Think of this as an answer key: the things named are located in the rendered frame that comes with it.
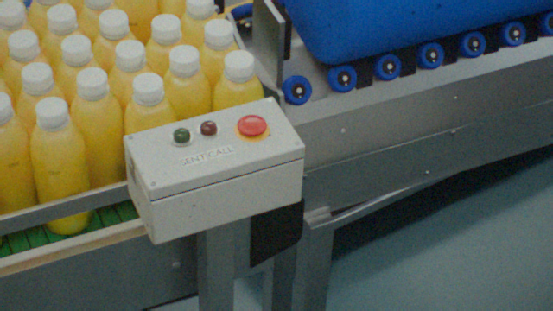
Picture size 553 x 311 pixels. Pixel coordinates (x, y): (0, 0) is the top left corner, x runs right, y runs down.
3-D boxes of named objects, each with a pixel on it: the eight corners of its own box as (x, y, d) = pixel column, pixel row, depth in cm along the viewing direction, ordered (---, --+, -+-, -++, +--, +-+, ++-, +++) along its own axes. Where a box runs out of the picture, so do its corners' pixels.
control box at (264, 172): (301, 202, 139) (306, 144, 131) (153, 246, 132) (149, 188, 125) (270, 151, 145) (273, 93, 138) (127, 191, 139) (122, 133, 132)
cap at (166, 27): (147, 38, 147) (146, 28, 146) (159, 22, 150) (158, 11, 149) (174, 45, 147) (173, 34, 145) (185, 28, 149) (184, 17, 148)
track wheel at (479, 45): (485, 26, 168) (478, 27, 170) (460, 33, 167) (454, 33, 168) (490, 54, 169) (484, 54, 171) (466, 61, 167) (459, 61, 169)
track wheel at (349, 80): (355, 60, 161) (350, 60, 163) (328, 66, 160) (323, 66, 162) (361, 89, 162) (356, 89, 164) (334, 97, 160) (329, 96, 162)
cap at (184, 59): (193, 53, 146) (193, 42, 144) (203, 70, 143) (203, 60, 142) (166, 60, 144) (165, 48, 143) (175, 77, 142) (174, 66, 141)
